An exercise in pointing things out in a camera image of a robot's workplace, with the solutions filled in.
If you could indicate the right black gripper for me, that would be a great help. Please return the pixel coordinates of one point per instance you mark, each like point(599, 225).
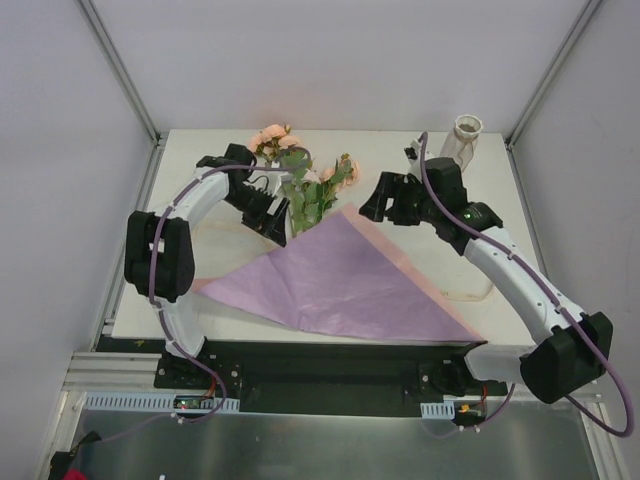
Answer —
point(395, 201)

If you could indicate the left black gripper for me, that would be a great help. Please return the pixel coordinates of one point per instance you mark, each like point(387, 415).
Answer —
point(265, 214)

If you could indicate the pink flower stem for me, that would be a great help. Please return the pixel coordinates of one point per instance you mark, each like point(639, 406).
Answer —
point(277, 143)
point(312, 194)

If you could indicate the purple pink wrapping paper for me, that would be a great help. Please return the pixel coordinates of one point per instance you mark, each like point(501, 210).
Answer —
point(342, 278)

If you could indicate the cream printed ribbon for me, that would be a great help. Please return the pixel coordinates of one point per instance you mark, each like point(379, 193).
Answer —
point(222, 246)

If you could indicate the white ribbed ceramic vase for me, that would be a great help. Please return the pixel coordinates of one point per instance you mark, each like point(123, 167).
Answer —
point(461, 141)

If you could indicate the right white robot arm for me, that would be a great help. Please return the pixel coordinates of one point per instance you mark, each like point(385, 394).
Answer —
point(571, 346)

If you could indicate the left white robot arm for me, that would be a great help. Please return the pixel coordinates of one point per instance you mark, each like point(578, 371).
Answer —
point(159, 256)

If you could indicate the red black object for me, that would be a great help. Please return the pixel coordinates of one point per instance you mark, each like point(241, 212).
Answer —
point(60, 465)

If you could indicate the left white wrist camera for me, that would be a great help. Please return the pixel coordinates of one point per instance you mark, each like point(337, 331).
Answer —
point(278, 175)

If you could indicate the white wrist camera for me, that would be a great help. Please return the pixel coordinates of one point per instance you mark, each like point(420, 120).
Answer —
point(415, 153)
point(278, 175)

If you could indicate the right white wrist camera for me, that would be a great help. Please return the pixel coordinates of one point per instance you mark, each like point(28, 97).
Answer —
point(415, 153)

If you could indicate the left aluminium frame post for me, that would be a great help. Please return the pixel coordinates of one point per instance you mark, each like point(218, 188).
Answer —
point(109, 50)

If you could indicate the aluminium frame post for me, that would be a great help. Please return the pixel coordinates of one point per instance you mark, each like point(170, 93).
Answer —
point(109, 50)
point(572, 38)

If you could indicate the right white cable duct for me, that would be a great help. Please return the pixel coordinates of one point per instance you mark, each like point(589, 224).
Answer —
point(444, 410)

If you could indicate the white cable duct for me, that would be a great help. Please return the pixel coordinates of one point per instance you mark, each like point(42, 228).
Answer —
point(444, 410)
point(158, 403)

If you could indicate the aluminium rail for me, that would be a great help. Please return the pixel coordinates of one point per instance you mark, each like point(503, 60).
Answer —
point(97, 371)

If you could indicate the left white cable duct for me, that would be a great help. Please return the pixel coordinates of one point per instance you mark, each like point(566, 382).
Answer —
point(158, 403)

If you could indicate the right aluminium frame post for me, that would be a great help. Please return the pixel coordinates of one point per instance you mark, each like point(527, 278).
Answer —
point(572, 38)

